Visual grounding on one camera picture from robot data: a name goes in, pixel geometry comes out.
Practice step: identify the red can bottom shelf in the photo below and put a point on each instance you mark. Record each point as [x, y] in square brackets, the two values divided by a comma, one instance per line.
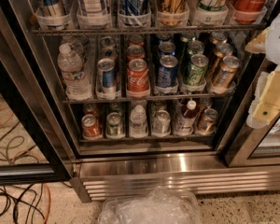
[90, 126]

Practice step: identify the stainless steel fridge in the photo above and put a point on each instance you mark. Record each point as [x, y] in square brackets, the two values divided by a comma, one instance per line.
[122, 166]

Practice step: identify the blue silver can middle shelf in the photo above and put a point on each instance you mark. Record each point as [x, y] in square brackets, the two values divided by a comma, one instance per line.
[107, 75]

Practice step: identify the blue silver can top shelf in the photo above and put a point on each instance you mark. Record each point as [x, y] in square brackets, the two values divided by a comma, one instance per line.
[53, 0]

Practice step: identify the silver 7up can bottom shelf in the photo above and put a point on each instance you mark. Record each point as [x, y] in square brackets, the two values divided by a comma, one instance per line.
[161, 123]

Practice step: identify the brown drink bottle white cap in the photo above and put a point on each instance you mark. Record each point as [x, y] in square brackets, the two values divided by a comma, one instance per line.
[185, 116]

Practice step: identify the green can bottom shelf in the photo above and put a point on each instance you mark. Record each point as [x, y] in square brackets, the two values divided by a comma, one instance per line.
[114, 124]

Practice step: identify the green can front middle shelf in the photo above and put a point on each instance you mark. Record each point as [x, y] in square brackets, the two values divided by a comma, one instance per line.
[196, 68]

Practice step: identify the gold can front middle shelf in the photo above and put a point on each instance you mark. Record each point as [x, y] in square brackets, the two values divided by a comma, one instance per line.
[225, 71]

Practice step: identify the blue silver can shelf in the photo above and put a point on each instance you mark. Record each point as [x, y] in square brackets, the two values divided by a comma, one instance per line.
[107, 75]
[53, 0]

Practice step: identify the glass fridge door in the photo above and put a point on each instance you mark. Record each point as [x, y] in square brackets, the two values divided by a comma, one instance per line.
[31, 141]
[246, 146]

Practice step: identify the left glass fridge door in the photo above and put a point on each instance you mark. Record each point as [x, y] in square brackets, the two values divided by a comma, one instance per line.
[31, 141]

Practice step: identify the large water bottle middle shelf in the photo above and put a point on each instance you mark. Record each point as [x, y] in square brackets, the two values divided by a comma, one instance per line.
[78, 86]

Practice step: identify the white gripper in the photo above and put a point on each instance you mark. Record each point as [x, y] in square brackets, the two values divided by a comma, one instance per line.
[279, 46]

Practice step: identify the small water bottle bottom shelf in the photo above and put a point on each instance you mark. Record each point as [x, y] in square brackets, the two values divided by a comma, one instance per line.
[138, 122]

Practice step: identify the bronze can bottom shelf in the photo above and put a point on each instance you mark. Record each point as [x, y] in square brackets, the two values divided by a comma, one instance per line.
[207, 121]

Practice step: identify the red coca-cola can front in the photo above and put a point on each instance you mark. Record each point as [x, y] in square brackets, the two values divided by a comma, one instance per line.
[137, 75]

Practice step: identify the clear plastic bag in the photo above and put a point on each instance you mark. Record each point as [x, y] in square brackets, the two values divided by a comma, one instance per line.
[160, 206]

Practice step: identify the blue pepsi can front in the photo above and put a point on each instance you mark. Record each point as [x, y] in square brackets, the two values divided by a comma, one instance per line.
[166, 72]

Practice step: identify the red coca-cola can top shelf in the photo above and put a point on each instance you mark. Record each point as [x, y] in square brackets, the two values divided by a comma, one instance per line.
[246, 11]

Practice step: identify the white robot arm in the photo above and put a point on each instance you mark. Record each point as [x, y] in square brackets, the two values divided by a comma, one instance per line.
[272, 44]

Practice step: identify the right glass fridge door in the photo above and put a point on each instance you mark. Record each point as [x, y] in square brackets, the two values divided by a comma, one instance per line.
[246, 146]

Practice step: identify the blue pepsi can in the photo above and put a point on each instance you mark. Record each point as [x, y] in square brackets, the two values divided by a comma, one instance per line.
[166, 48]
[166, 72]

